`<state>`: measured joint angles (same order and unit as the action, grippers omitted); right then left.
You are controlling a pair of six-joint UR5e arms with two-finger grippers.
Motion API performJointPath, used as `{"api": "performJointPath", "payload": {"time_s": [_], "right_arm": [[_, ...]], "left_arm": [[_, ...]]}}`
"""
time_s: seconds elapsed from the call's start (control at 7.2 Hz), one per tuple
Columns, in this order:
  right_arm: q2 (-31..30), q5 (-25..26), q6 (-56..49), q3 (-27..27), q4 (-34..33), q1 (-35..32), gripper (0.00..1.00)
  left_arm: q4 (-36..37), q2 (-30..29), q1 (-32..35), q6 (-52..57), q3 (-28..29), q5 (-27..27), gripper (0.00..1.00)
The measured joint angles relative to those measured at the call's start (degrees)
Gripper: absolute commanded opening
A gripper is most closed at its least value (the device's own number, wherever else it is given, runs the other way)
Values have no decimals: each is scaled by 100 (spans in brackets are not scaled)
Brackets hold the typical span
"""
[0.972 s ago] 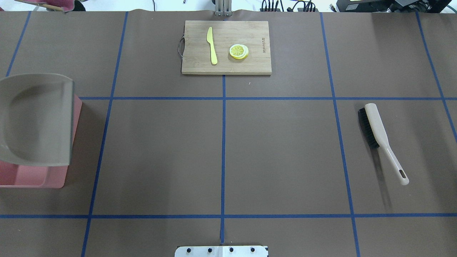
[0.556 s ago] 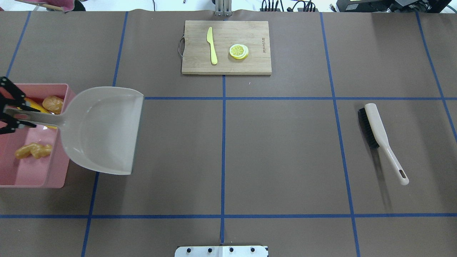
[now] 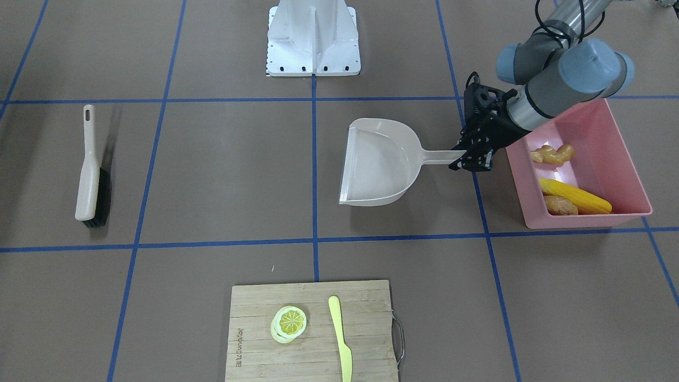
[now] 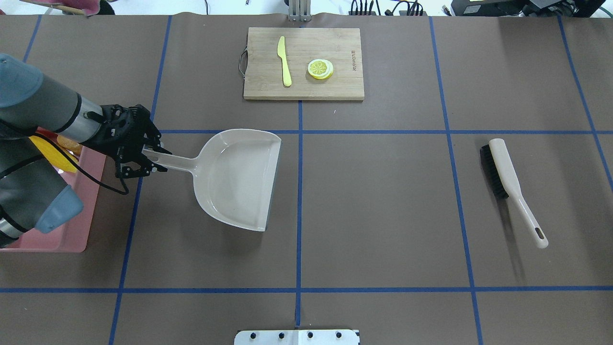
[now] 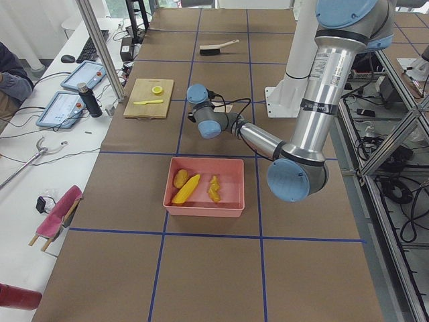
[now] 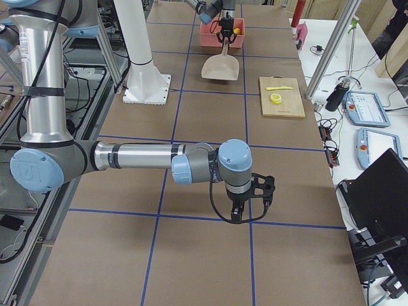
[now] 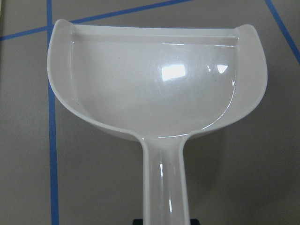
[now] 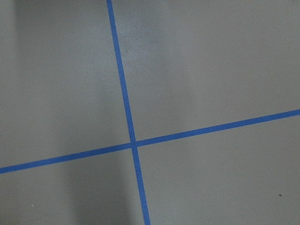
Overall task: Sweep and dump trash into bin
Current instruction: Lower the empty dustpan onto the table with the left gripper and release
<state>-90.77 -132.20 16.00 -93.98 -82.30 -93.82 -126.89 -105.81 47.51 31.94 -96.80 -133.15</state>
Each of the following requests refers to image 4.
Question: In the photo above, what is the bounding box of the pink plastic bin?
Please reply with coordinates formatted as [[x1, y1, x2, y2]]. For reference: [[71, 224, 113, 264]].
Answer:
[[1, 140, 100, 253]]

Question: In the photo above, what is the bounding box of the bamboo cutting board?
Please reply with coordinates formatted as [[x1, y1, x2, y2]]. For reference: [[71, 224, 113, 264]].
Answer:
[[243, 27, 365, 101]]

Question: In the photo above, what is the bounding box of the beige hand brush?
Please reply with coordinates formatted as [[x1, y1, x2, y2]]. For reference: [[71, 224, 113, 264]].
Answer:
[[480, 138, 549, 249]]

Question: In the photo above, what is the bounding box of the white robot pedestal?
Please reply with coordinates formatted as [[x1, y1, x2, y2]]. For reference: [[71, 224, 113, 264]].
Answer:
[[234, 329, 361, 345]]

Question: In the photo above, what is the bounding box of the aluminium frame post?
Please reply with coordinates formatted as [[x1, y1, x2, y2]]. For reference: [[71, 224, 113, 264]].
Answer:
[[285, 0, 312, 22]]

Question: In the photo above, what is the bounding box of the beige plastic dustpan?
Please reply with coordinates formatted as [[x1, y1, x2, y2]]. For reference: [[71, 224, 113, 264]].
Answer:
[[142, 129, 282, 232]]

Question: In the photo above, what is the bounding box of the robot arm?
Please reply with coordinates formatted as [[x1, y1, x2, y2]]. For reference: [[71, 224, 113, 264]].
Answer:
[[0, 53, 167, 248]]

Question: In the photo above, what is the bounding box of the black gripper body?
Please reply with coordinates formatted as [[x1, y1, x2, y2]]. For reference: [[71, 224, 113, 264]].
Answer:
[[82, 104, 157, 159]]

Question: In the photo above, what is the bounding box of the yellow toy lemon slice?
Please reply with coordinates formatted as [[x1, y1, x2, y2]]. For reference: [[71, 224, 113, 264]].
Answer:
[[307, 58, 334, 80]]

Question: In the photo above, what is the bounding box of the yellow toy knife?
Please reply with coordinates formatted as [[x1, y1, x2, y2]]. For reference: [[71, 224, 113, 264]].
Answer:
[[276, 35, 293, 87]]

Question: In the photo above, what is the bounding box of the orange toy ginger root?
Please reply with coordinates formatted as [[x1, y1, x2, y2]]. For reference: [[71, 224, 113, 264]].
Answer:
[[56, 135, 83, 157]]

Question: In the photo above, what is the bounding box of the black monitor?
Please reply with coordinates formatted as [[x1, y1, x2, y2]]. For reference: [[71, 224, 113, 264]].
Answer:
[[450, 0, 605, 18]]

